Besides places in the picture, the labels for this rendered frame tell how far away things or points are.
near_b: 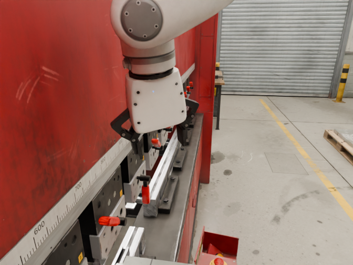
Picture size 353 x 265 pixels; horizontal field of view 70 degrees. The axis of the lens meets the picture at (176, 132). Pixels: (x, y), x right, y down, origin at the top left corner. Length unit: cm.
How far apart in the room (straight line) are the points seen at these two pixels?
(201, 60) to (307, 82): 599
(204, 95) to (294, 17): 572
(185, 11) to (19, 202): 29
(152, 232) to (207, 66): 189
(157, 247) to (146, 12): 90
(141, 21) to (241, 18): 755
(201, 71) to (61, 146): 232
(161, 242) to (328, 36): 779
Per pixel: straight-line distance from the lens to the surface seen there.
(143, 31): 30
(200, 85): 267
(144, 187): 77
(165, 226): 115
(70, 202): 45
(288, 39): 806
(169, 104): 43
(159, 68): 39
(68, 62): 43
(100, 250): 60
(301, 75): 827
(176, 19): 31
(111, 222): 52
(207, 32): 263
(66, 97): 42
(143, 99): 41
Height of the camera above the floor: 163
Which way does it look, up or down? 21 degrees down
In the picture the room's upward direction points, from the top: straight up
